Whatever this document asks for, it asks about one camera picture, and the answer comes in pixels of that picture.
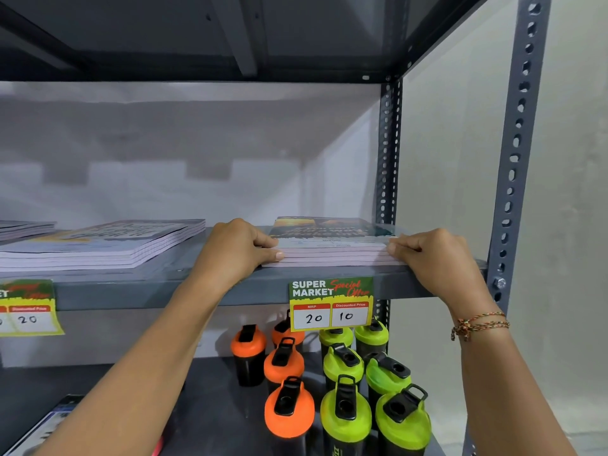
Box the person's right hand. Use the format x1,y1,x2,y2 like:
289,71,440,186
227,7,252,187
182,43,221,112
387,227,497,313

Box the person's left hand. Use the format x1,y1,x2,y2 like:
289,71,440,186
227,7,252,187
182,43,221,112
196,218,285,294

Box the stack of dark cover notebooks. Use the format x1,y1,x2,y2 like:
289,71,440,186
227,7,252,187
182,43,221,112
262,216,410,268

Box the person's left forearm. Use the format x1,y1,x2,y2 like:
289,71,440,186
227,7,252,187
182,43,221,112
35,273,236,456

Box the person's right forearm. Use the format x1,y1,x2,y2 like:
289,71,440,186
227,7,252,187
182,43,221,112
446,299,578,456

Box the green and yellow price label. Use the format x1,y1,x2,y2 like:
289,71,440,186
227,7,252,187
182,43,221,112
0,279,65,337
289,277,374,333

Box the orange lid shaker bottle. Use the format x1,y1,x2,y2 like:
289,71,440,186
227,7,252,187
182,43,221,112
271,318,305,351
263,337,306,396
264,376,316,456
230,324,268,388

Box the grey metal shelf rack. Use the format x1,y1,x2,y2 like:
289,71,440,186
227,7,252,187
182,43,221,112
0,0,554,456

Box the stack of pale cover notebooks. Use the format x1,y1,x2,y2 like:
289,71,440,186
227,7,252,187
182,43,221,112
0,219,206,273
0,220,57,243

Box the group of green lid shakers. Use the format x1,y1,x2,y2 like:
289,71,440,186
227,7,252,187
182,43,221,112
319,318,432,456

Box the plastic wrapped printed book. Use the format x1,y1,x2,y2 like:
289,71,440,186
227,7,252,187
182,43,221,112
0,394,86,456

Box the braided thread bracelet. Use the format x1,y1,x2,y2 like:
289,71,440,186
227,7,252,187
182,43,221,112
451,311,511,342

